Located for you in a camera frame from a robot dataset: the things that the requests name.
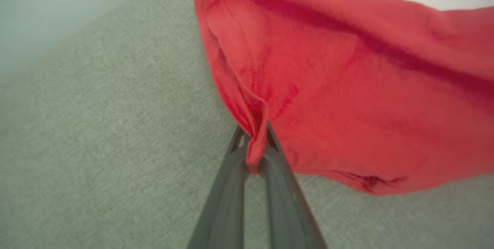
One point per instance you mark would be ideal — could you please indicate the grey fabric sofa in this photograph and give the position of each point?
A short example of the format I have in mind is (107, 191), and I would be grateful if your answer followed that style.
(96, 144)

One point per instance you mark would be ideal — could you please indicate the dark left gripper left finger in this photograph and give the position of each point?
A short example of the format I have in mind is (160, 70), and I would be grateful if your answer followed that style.
(224, 202)

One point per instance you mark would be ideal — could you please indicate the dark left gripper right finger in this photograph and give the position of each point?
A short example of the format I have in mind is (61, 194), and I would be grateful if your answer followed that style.
(287, 206)

